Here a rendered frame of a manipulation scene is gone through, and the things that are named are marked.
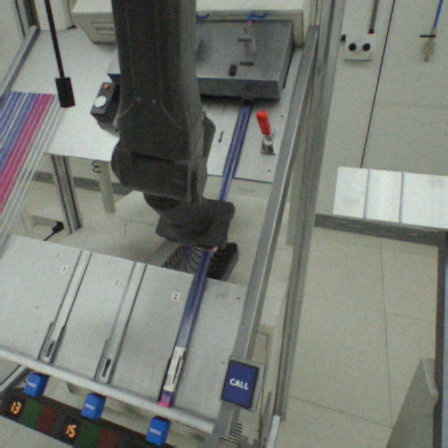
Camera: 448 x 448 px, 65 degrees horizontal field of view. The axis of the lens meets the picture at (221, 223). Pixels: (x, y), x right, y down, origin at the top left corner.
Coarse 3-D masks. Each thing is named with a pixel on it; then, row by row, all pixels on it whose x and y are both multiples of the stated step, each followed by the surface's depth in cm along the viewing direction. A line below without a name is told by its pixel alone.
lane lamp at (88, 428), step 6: (84, 426) 54; (90, 426) 54; (96, 426) 53; (84, 432) 53; (90, 432) 53; (96, 432) 53; (84, 438) 53; (90, 438) 53; (96, 438) 53; (78, 444) 53; (84, 444) 53; (90, 444) 53
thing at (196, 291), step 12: (240, 120) 64; (240, 132) 63; (240, 144) 62; (228, 168) 61; (228, 180) 60; (204, 252) 56; (204, 264) 56; (204, 276) 55; (192, 288) 55; (192, 300) 54; (192, 312) 53; (192, 324) 54; (180, 336) 53; (168, 396) 50
